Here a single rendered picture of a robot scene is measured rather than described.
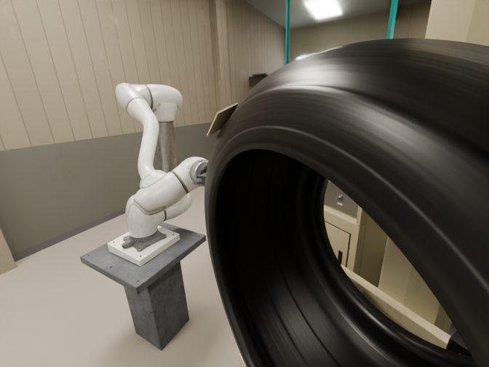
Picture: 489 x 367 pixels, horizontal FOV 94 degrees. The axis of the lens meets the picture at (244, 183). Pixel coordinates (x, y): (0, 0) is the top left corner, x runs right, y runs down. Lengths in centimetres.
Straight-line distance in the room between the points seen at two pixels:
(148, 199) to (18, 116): 249
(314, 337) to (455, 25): 65
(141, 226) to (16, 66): 229
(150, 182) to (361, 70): 74
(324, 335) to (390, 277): 22
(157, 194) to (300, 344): 58
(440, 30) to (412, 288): 52
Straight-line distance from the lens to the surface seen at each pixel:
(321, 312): 67
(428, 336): 71
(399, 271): 69
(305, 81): 21
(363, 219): 114
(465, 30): 57
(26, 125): 321
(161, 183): 82
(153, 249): 141
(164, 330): 176
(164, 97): 129
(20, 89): 323
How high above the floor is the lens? 142
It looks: 19 degrees down
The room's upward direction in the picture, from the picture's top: 2 degrees counter-clockwise
